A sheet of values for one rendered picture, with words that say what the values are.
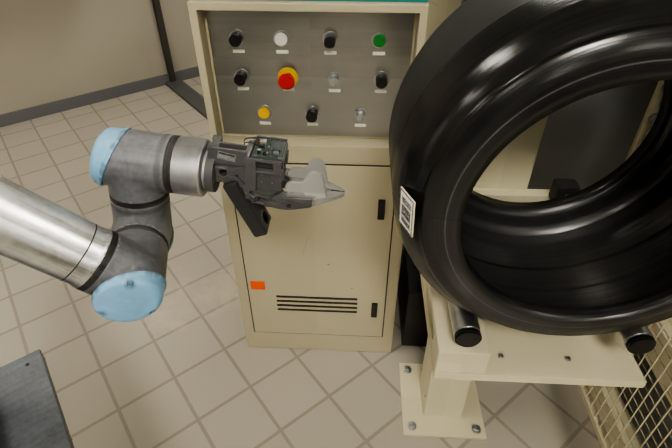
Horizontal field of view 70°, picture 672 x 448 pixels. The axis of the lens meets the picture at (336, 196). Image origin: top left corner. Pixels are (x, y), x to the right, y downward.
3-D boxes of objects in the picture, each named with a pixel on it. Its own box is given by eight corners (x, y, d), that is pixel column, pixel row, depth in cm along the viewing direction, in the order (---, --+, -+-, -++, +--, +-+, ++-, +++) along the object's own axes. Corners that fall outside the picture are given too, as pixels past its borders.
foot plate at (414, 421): (398, 364, 178) (399, 360, 177) (471, 367, 177) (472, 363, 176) (403, 436, 157) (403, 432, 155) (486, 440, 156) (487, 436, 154)
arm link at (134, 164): (115, 168, 81) (107, 113, 75) (190, 177, 81) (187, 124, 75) (89, 199, 73) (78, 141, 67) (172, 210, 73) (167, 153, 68)
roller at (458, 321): (456, 210, 107) (440, 221, 109) (443, 198, 105) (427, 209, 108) (488, 340, 79) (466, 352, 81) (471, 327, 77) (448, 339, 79)
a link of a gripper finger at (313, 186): (348, 180, 71) (285, 172, 70) (342, 211, 74) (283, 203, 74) (348, 168, 73) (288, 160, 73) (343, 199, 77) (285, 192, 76)
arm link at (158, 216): (111, 275, 77) (99, 214, 70) (121, 230, 86) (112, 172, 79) (172, 272, 80) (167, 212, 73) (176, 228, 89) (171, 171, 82)
